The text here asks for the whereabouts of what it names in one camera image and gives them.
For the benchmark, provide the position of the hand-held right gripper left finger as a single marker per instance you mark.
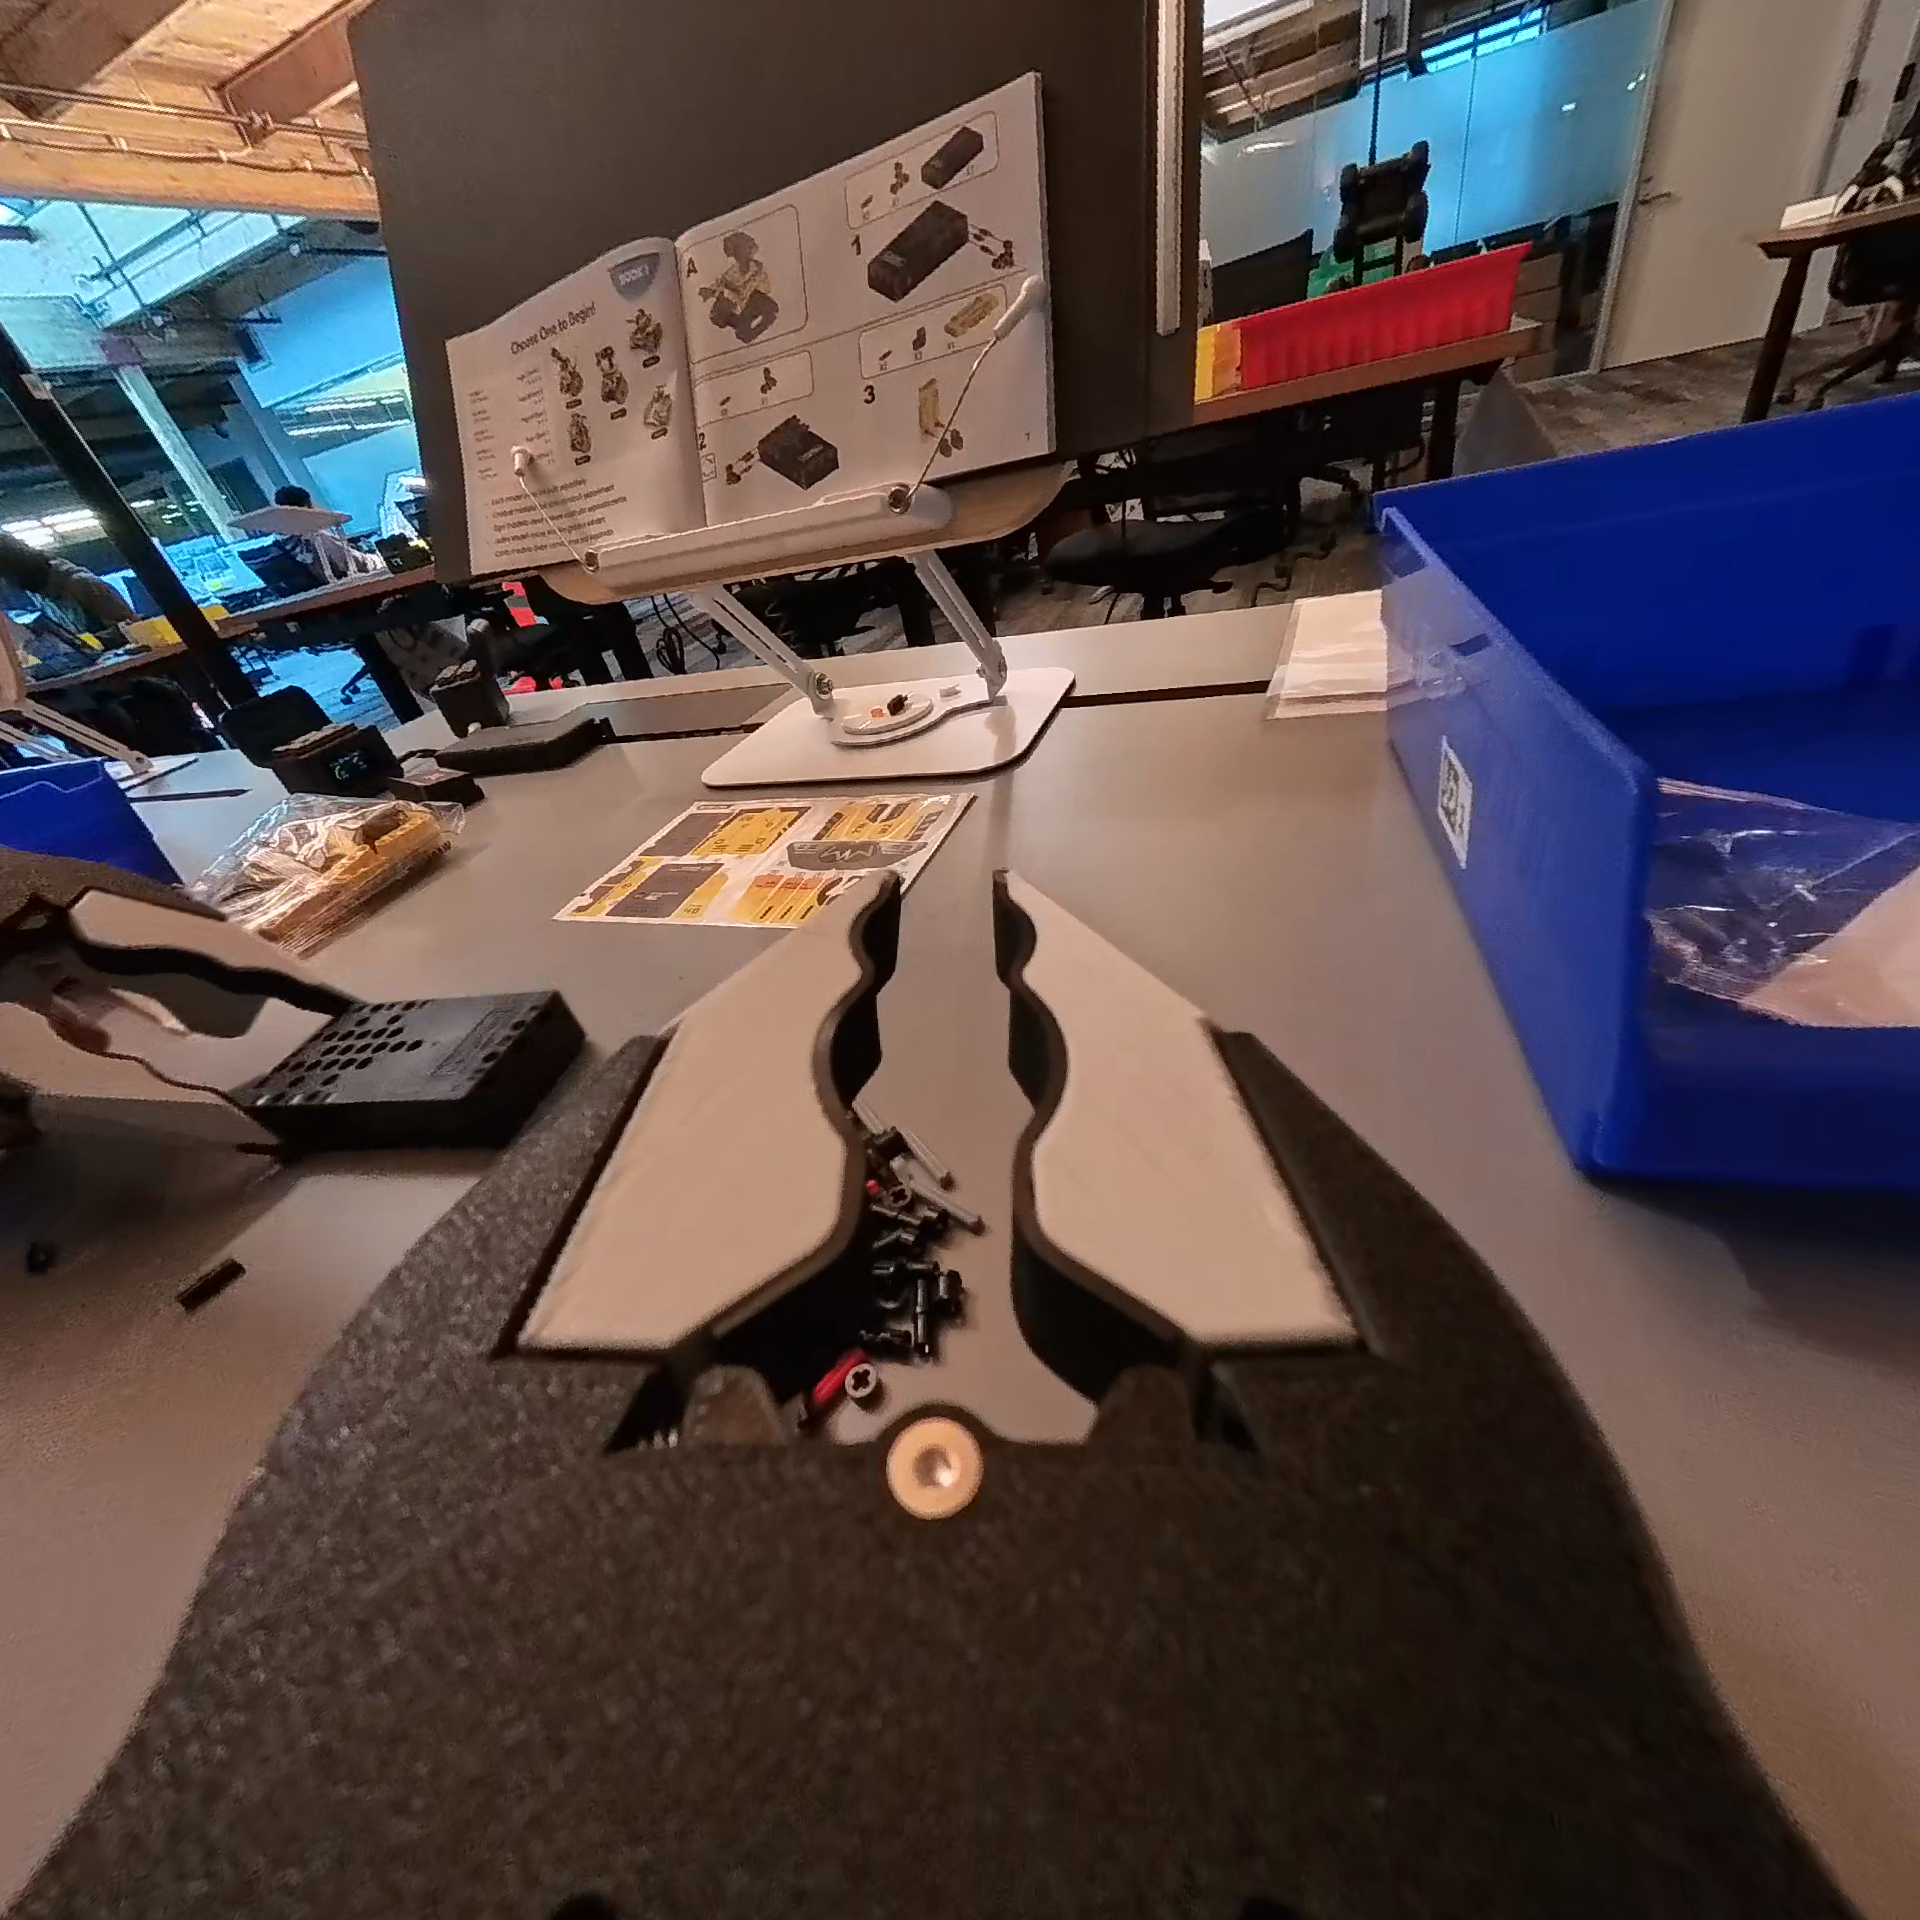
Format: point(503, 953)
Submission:
point(704, 1184)

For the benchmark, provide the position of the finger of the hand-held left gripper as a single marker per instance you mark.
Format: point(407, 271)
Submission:
point(181, 945)
point(105, 1073)

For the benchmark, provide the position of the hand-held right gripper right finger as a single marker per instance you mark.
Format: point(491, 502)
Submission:
point(1184, 1184)

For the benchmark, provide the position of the pile of small plastic pins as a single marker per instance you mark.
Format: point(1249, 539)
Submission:
point(907, 1259)

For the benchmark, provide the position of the blue plastic bin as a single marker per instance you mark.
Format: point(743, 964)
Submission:
point(1530, 900)

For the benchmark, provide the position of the blue storage bin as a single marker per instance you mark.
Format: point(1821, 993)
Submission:
point(67, 825)

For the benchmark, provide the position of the clear bag of yellow parts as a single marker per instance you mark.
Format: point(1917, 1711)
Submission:
point(323, 863)

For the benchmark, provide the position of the black device with display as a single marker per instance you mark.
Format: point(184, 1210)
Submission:
point(332, 758)

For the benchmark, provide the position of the black perforated plastic box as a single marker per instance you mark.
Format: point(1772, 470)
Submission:
point(405, 1065)

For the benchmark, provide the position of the small black device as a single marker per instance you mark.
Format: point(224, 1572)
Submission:
point(435, 787)

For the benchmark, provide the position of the yellow grey sticker sheet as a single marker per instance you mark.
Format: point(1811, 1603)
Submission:
point(751, 863)

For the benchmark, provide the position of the black adapter block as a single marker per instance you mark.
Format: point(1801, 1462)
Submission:
point(465, 690)

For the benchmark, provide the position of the black flat box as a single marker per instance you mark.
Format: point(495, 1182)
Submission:
point(523, 746)

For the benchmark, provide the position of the white book stand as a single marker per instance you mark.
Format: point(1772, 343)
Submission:
point(779, 758)

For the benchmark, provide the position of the clear plastic sleeve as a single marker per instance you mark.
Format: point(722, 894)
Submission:
point(1336, 660)

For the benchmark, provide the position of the black office chair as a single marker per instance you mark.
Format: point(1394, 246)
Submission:
point(1148, 556)

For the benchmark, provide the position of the clear plastic bag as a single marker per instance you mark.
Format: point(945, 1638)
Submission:
point(1770, 900)

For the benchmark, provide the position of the long wooden table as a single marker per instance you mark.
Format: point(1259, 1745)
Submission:
point(1349, 394)

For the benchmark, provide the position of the yellow storage bin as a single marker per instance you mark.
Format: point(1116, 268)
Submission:
point(1212, 360)

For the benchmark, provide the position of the open instruction booklet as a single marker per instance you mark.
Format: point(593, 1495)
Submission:
point(779, 330)

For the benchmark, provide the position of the red storage bin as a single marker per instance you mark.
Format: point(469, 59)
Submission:
point(1371, 316)

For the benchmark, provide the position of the white door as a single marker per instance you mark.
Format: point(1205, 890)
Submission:
point(1724, 166)

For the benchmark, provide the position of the wooden top desk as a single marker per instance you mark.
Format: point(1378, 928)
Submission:
point(1844, 233)

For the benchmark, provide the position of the black steel post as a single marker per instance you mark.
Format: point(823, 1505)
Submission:
point(119, 511)

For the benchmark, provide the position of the black equipment frame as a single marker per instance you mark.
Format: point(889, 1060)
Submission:
point(1381, 202)

